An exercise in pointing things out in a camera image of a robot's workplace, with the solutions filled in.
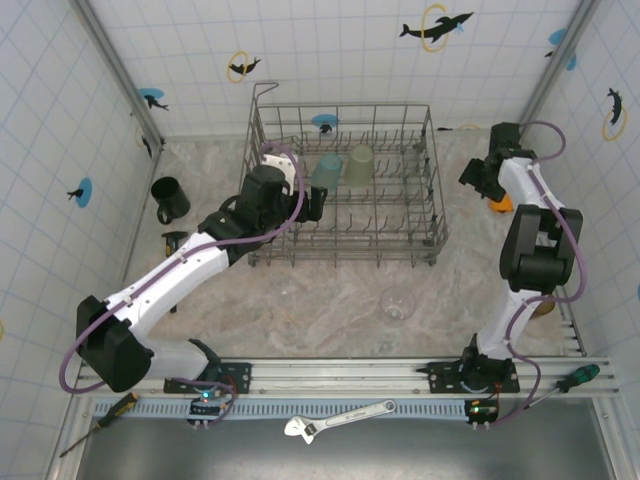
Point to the light blue plastic cup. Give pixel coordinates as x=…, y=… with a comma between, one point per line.
x=327, y=170

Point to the pale green plastic cup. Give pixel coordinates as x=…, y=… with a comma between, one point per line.
x=360, y=165

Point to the clear plastic cup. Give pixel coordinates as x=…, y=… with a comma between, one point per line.
x=397, y=305

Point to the brown translucent plastic cup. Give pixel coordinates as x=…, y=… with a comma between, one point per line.
x=544, y=309

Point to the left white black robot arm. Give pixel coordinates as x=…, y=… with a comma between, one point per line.
x=165, y=285

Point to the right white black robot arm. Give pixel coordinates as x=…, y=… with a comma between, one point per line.
x=540, y=250

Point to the fish blue oval sticker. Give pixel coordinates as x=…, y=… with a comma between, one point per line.
x=325, y=120

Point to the black mug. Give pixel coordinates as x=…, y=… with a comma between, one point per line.
x=170, y=197

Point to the black digital caliper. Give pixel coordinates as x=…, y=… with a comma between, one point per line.
x=175, y=237

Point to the shark blue oval sticker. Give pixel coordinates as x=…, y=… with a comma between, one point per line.
x=150, y=95

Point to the seal blue oval sticker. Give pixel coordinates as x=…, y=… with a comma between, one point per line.
x=85, y=192

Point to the silver adjustable wrench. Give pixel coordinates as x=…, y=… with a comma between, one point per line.
x=340, y=417

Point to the black controller board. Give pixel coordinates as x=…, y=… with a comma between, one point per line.
x=480, y=411
x=205, y=407

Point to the green black screwdriver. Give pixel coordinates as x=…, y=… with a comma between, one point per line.
x=575, y=377

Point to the yellow black screwdriver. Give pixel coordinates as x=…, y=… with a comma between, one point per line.
x=112, y=412

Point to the aluminium frame post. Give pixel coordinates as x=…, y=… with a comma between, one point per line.
x=545, y=90
x=125, y=75

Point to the blue blob wall sticker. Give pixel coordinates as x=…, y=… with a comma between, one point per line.
x=557, y=36

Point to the aluminium mounting rail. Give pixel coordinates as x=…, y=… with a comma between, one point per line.
x=340, y=375

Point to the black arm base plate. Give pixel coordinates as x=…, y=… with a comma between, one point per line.
x=440, y=375
x=240, y=375

